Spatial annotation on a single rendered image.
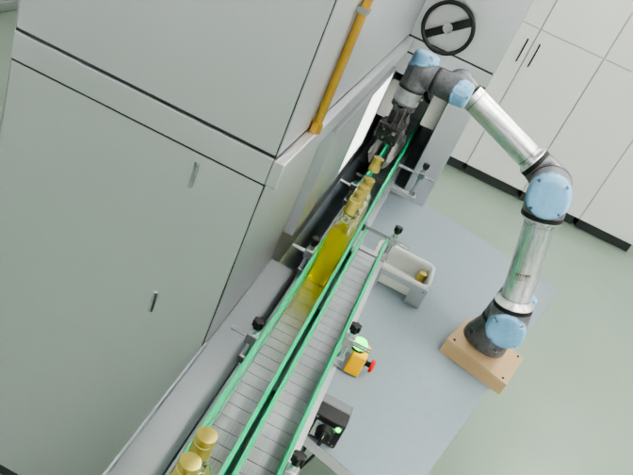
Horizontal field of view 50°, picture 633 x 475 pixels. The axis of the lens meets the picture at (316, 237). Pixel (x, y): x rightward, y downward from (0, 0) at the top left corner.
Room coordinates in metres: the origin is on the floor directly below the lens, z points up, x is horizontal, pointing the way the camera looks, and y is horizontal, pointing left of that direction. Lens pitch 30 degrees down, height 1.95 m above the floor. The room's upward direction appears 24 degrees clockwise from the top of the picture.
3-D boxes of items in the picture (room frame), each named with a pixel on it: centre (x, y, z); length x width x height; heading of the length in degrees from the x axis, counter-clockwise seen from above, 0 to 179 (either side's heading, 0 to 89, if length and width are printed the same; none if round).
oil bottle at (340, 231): (1.68, -0.05, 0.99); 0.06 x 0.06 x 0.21; 85
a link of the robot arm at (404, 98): (1.89, -0.07, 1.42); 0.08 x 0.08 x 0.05
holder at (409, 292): (2.06, -0.29, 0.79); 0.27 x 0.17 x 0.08; 85
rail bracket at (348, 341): (1.35, -0.20, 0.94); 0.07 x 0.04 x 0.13; 85
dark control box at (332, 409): (1.24, -0.21, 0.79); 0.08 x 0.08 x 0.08; 85
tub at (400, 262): (2.06, -0.32, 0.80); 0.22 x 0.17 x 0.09; 85
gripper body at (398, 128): (1.88, -0.07, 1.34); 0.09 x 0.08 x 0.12; 169
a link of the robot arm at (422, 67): (1.89, -0.07, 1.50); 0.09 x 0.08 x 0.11; 79
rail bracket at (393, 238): (1.96, -0.21, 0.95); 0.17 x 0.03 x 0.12; 85
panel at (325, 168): (2.12, 0.04, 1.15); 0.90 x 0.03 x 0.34; 175
